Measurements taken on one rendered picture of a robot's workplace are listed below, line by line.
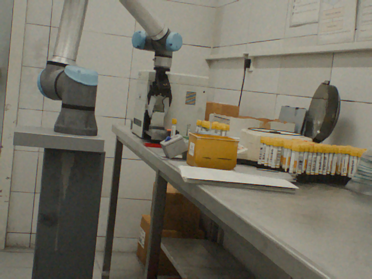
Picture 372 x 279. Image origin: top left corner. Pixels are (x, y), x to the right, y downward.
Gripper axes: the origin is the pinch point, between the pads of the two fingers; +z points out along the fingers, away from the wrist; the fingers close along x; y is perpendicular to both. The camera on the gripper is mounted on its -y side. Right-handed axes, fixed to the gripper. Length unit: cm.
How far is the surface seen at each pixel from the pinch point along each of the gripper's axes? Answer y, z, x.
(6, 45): 135, -26, 69
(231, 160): -73, 8, -10
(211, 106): 46, -5, -36
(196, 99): 9.2, -8.4, -18.1
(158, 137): -7.8, 8.3, 0.5
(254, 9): 66, -59, -59
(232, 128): -19.8, 1.2, -26.7
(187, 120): 9.2, 1.4, -15.5
